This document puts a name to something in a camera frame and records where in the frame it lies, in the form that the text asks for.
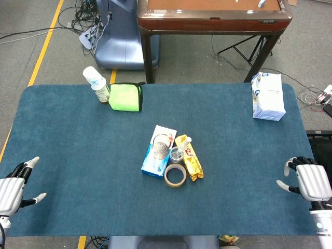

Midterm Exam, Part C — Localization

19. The white power strip with plugs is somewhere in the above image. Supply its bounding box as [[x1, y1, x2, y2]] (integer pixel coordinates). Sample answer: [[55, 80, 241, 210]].
[[317, 84, 332, 104]]

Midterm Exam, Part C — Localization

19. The tea bottle with label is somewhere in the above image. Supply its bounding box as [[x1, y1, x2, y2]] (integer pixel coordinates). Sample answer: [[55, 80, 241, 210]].
[[91, 84, 111, 104]]

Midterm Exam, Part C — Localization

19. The blue cookie box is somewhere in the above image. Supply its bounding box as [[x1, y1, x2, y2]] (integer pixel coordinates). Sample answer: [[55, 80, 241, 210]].
[[141, 124, 178, 179]]

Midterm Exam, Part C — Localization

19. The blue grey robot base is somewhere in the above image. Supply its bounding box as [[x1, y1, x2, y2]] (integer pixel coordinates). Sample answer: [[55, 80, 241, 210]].
[[94, 0, 161, 70]]

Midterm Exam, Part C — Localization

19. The golden snack packet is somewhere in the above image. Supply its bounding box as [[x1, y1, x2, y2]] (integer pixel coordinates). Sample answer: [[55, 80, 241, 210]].
[[174, 134, 205, 182]]

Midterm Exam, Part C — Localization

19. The blue table mat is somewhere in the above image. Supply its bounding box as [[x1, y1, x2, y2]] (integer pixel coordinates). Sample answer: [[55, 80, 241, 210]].
[[0, 82, 326, 237]]

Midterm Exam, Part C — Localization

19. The black floor cable tangle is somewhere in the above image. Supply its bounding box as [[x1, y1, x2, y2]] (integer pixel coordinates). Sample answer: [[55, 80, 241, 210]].
[[57, 0, 104, 57]]

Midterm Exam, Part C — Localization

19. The yellow packing tape roll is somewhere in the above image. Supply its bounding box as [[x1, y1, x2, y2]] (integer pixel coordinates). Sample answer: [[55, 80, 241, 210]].
[[163, 163, 187, 188]]

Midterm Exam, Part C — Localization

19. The black tripod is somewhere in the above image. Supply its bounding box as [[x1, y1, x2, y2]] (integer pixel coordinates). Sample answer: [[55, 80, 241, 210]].
[[217, 35, 273, 65]]

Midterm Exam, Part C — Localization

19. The blue black cable bundle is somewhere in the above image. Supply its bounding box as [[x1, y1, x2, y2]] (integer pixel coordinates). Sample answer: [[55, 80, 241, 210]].
[[89, 236, 109, 249]]

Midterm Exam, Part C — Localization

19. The white paper cup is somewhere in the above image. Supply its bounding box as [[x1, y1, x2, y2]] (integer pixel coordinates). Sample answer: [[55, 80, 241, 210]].
[[82, 66, 107, 91]]

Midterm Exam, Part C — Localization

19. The green folded microfibre cloth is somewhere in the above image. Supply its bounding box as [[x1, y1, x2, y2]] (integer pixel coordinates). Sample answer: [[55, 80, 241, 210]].
[[108, 81, 146, 113]]

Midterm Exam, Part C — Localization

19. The brown mahjong table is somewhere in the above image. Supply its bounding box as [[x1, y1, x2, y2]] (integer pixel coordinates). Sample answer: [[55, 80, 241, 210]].
[[136, 0, 293, 84]]

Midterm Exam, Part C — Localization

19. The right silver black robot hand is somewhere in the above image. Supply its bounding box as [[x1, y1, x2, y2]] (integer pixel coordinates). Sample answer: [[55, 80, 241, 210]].
[[276, 156, 332, 211]]

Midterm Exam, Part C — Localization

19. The white tissue pack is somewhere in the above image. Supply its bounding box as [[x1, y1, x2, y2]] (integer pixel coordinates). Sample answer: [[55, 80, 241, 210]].
[[251, 72, 286, 122]]

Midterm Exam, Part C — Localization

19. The clear glass test tube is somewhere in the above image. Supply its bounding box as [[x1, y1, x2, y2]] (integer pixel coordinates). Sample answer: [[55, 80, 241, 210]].
[[174, 136, 193, 160]]

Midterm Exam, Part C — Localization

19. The black equipment case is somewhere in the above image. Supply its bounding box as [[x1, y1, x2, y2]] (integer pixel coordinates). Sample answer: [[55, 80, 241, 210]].
[[306, 129, 332, 187]]

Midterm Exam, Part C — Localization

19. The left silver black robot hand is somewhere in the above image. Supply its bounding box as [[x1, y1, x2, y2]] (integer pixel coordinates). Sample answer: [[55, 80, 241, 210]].
[[0, 156, 47, 217]]

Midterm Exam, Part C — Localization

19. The crumpled snack wrapper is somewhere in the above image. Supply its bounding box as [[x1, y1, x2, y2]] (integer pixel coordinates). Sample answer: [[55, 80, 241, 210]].
[[217, 234, 239, 246]]

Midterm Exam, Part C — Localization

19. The grey blue robot torso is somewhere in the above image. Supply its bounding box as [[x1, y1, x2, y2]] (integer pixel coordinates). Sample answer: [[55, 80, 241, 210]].
[[108, 235, 220, 249]]

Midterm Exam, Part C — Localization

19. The small clear glass jar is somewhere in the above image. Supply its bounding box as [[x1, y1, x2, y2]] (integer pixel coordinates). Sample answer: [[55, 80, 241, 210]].
[[169, 146, 185, 164]]

